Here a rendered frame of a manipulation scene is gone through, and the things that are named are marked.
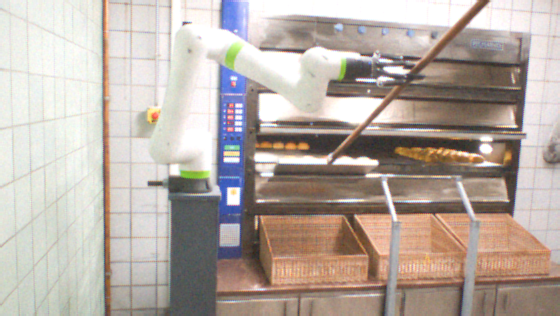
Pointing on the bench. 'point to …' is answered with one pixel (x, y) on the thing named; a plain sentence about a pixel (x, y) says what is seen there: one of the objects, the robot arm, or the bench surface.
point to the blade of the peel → (321, 169)
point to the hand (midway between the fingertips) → (413, 71)
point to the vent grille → (229, 234)
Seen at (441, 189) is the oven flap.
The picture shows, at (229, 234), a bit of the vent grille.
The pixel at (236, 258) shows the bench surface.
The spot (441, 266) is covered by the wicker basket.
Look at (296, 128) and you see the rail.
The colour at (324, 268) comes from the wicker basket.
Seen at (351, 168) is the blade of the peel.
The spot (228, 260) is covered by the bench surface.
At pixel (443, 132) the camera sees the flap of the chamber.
